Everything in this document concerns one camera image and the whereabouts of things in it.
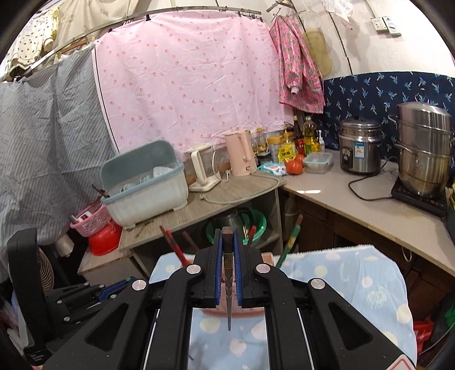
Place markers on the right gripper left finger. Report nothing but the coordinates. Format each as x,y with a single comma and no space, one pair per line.
218,246

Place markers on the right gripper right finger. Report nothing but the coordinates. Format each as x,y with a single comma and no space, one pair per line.
237,244

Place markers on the brown chopstick gold band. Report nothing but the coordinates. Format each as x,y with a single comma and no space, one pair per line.
228,256

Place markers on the bright red chopstick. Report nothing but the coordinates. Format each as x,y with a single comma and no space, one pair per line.
180,254

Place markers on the dark maroon chopstick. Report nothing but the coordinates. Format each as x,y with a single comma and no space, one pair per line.
168,239

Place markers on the green chopstick gold band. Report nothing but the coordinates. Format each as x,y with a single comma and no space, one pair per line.
289,245

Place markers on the green plastic basin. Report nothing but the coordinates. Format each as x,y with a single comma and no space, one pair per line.
241,219

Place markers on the round electric fan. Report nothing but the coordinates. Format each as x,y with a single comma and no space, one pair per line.
45,272

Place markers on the white glass kettle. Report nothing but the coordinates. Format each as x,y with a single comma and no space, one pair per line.
203,183

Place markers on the wet wipes pack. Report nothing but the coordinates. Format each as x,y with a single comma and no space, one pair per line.
274,169

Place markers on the pink electric kettle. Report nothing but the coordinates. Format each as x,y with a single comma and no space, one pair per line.
240,152

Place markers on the red tomato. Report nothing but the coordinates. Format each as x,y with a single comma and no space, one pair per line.
295,166

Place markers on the red plastic basin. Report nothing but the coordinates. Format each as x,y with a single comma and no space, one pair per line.
105,240

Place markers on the yellow seasoning bag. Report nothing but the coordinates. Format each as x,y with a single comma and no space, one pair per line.
286,152

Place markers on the pink plastic basket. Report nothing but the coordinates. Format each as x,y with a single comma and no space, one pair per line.
91,220

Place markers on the dish drainer box with lid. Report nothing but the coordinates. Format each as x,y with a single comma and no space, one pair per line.
143,183

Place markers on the clear food container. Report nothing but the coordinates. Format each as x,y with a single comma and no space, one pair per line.
317,162

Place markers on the cooking oil bottle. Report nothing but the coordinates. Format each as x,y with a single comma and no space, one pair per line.
311,136

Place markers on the light blue patterned tablecloth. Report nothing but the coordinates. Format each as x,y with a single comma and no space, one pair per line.
363,276

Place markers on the silver rice cooker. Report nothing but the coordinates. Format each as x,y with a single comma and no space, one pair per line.
360,142

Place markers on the pink floral apron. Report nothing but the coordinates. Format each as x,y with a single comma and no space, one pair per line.
300,83

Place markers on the pink dotted curtain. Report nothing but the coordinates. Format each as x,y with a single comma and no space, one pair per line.
188,78

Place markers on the grey striped curtain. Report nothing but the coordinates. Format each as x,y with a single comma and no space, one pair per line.
54,141

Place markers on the navy floral backsplash cloth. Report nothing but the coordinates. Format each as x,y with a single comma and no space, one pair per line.
374,96

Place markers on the black induction cooker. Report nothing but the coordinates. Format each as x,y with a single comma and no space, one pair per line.
435,204

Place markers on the stainless steel steamer pot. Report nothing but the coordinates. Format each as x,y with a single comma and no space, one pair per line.
426,144

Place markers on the white hanging cloth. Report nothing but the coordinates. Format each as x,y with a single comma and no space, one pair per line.
340,8

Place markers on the wall power socket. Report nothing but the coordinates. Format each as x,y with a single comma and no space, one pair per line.
378,24

